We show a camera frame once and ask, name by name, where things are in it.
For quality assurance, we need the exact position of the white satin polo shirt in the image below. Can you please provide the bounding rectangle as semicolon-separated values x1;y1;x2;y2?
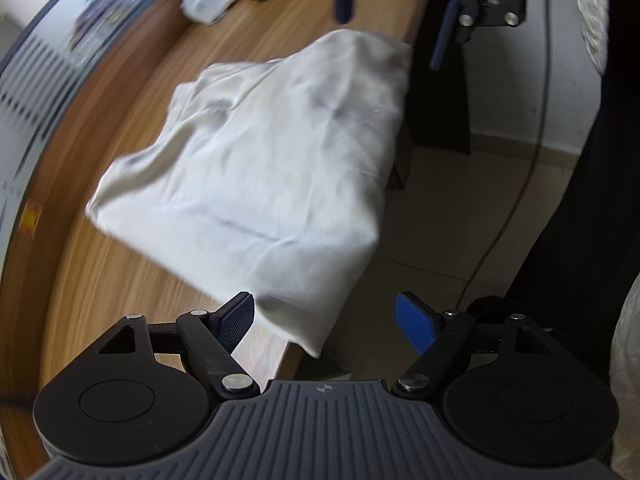
86;29;412;356

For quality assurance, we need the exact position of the red certificate sticker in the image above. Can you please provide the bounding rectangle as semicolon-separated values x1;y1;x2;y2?
18;198;43;238

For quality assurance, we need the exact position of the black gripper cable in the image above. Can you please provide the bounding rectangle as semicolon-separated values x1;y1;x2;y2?
456;0;551;306

